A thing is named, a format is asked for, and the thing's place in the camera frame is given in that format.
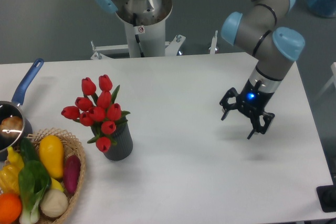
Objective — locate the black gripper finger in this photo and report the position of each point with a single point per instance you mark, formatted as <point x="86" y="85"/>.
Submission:
<point x="260" y="123"/>
<point x="224" y="102"/>

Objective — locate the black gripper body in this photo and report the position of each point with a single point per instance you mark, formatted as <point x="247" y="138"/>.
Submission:
<point x="252" y="102"/>

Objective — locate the red tulip bouquet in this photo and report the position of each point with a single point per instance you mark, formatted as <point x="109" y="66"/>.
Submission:
<point x="98" y="110"/>

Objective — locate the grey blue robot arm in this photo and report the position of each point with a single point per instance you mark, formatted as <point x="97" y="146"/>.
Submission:
<point x="256" y="33"/>

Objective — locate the dark grey ribbed vase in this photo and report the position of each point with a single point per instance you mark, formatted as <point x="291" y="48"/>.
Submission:
<point x="118" y="146"/>

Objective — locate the black device at table edge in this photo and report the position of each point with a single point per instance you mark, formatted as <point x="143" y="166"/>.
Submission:
<point x="326" y="195"/>

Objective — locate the woven wicker basket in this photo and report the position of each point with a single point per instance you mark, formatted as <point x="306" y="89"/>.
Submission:
<point x="72" y="146"/>

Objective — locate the purple sweet potato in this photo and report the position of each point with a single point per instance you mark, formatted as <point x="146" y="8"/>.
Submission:
<point x="71" y="173"/>

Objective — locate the yellow squash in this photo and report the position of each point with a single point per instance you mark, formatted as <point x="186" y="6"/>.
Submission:
<point x="51" y="153"/>

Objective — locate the beige round bun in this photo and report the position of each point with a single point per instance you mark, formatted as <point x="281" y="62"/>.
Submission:
<point x="54" y="203"/>

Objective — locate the green bok choy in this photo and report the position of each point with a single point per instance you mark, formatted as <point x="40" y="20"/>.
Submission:
<point x="33" y="181"/>

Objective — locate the brown bread in pan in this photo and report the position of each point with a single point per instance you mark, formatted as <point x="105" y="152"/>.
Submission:
<point x="11" y="127"/>

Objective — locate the yellow bell pepper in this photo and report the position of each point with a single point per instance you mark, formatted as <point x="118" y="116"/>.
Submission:
<point x="9" y="173"/>

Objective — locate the orange fruit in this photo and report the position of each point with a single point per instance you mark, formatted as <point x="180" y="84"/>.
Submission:
<point x="11" y="207"/>

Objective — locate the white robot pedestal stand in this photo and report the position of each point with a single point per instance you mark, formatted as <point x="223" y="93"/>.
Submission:
<point x="145" y="28"/>

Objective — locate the blue handled saucepan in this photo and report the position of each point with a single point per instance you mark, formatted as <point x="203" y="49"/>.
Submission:
<point x="13" y="108"/>

